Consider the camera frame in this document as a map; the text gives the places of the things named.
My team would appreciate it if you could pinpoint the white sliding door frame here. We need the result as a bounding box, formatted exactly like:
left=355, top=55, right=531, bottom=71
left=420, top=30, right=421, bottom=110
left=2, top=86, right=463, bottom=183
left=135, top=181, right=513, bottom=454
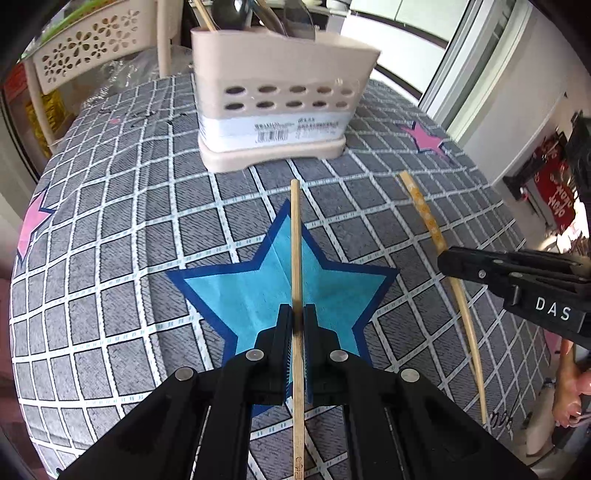
left=418, top=0, right=532, bottom=139

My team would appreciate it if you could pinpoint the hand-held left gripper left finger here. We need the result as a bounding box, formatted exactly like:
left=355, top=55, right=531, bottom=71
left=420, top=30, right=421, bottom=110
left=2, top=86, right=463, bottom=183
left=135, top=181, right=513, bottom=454
left=58, top=304, right=295, bottom=480

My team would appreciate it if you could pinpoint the grey checked star tablecloth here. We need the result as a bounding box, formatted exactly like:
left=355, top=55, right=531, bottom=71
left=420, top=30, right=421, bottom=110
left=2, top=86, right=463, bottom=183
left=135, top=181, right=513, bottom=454
left=9, top=74, right=553, bottom=480

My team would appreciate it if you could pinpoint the clear plastic bag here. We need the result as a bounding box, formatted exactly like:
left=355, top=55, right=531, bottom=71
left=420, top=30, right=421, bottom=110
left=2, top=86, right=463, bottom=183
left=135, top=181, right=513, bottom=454
left=76, top=46, right=195, bottom=108

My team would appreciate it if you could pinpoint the red hanging sign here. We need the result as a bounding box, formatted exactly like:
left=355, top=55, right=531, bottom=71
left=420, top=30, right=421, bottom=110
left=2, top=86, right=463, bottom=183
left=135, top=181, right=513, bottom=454
left=536, top=138, right=578, bottom=232

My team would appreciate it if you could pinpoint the dark translucent plastic spoon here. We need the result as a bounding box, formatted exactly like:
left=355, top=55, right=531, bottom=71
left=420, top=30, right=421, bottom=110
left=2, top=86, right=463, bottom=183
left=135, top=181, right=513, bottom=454
left=281, top=0, right=317, bottom=42

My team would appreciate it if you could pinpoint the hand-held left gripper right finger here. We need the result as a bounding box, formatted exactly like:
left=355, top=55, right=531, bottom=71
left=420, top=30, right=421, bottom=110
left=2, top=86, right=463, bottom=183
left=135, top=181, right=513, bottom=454
left=303, top=304, right=539, bottom=480

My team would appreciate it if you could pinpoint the yellow dotted wooden chopstick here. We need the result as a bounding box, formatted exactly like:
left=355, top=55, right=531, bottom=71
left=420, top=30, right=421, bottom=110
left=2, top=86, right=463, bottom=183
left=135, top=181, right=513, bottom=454
left=399, top=171, right=488, bottom=425

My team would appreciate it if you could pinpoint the person's right hand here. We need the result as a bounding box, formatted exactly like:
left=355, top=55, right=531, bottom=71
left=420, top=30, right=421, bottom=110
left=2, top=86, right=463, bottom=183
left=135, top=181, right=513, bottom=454
left=553, top=340, right=591, bottom=428

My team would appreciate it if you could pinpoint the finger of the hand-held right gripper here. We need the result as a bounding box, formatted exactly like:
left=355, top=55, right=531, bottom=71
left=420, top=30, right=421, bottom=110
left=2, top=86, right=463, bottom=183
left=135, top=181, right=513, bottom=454
left=437, top=255, right=509, bottom=289
left=449, top=246, right=511, bottom=273

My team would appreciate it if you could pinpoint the beige flower-pattern plastic chair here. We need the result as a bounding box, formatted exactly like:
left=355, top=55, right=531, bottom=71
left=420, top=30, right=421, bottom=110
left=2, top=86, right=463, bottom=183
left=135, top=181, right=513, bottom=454
left=23, top=0, right=174, bottom=149

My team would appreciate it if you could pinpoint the beige plastic utensil holder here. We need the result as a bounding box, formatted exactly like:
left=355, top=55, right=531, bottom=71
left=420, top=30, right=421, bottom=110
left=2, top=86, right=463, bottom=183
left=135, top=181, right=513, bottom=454
left=191, top=27, right=382, bottom=174

